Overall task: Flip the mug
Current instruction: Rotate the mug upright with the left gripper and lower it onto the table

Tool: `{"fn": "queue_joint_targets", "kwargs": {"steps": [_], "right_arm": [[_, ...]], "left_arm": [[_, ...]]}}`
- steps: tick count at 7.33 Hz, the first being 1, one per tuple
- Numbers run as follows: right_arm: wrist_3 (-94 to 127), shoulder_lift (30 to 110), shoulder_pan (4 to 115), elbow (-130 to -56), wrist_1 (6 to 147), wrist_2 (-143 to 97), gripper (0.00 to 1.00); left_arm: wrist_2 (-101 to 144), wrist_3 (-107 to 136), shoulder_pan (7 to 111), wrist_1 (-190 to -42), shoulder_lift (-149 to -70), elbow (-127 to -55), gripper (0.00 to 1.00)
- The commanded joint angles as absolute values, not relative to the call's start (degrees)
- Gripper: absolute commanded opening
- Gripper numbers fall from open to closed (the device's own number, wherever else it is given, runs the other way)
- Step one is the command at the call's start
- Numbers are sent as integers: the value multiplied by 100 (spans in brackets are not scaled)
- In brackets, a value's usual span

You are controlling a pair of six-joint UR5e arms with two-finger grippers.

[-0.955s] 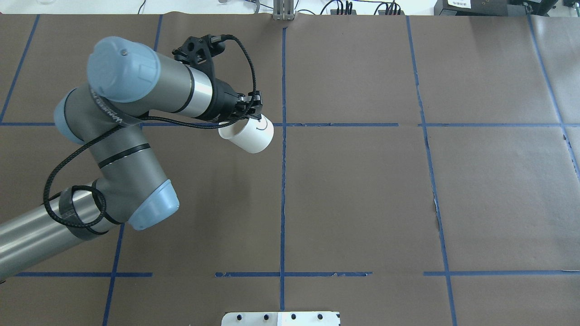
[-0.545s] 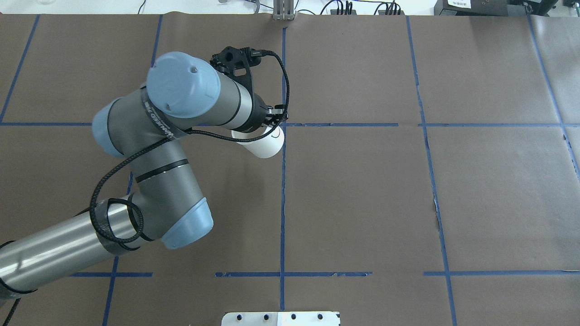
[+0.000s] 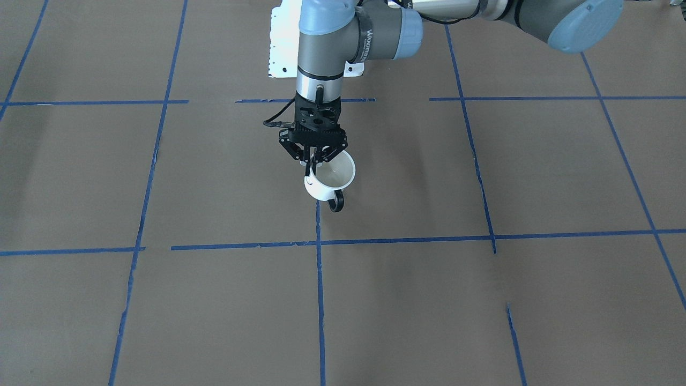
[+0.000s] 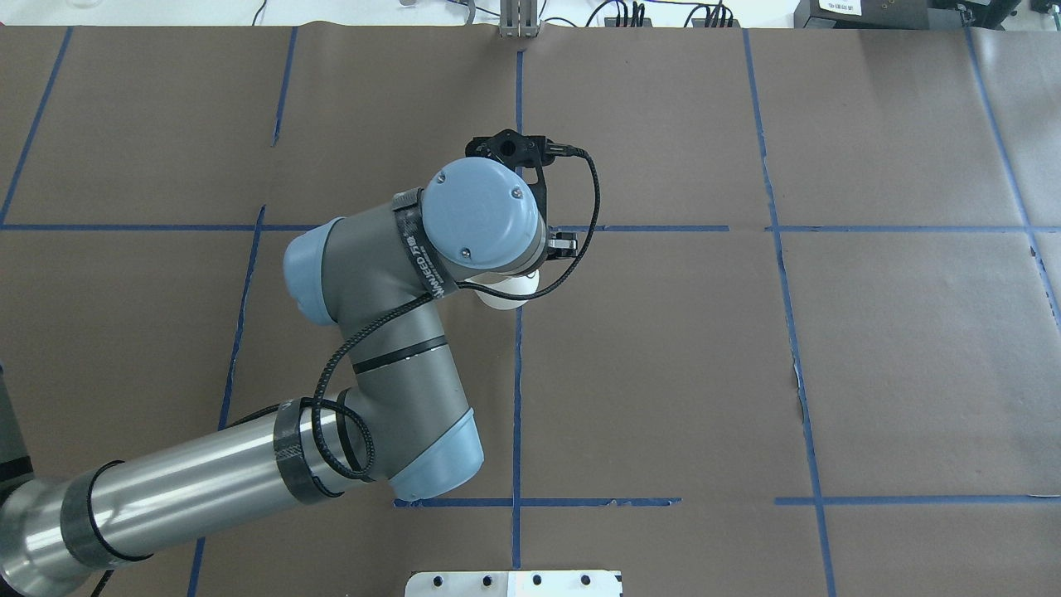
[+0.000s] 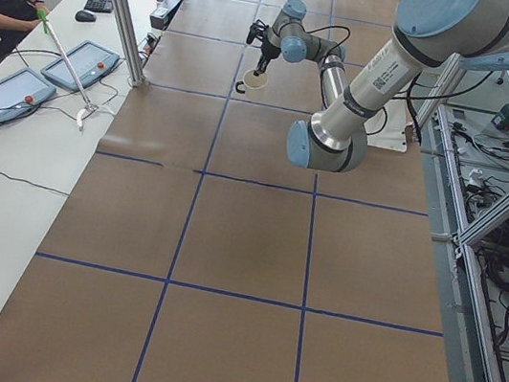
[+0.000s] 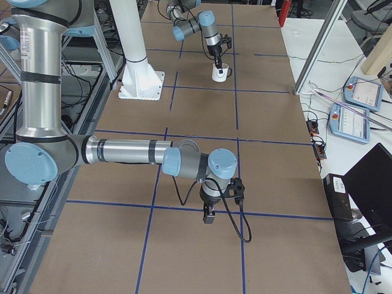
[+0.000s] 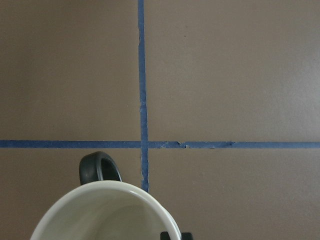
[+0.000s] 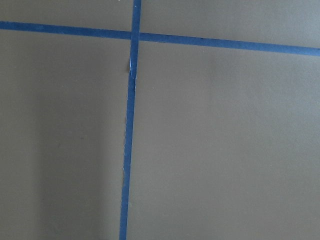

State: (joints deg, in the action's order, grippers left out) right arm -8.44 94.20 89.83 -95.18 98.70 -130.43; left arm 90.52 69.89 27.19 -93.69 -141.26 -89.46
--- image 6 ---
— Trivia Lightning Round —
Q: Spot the near blue teach pendant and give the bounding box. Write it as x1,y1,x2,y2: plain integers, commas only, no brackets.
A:
328,104,370,144

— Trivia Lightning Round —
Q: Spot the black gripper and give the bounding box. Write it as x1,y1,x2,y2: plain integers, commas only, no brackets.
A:
208,42,223,74
200,189,221,224

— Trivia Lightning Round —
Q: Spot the aluminium frame post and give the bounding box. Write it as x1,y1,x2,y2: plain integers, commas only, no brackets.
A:
293,0,348,95

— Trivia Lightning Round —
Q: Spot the white smiley face mug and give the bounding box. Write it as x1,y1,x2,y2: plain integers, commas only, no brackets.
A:
211,63,232,83

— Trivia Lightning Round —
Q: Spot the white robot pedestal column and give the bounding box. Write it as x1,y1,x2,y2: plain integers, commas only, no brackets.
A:
110,0,165,100

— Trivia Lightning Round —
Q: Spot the far blue teach pendant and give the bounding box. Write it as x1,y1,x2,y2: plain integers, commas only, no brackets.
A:
344,76,383,112

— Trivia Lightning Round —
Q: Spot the aluminium side frame rack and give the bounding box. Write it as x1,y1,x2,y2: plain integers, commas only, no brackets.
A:
0,9,123,294

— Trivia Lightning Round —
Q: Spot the blue teach pendant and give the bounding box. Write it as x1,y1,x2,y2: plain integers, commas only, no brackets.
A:
328,104,370,144
344,76,383,112

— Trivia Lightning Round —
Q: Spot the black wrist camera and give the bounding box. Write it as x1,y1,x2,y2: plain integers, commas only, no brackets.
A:
223,178,245,206
220,34,232,50

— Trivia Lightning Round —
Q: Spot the black laptop computer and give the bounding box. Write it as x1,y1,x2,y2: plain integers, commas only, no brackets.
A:
323,142,392,258

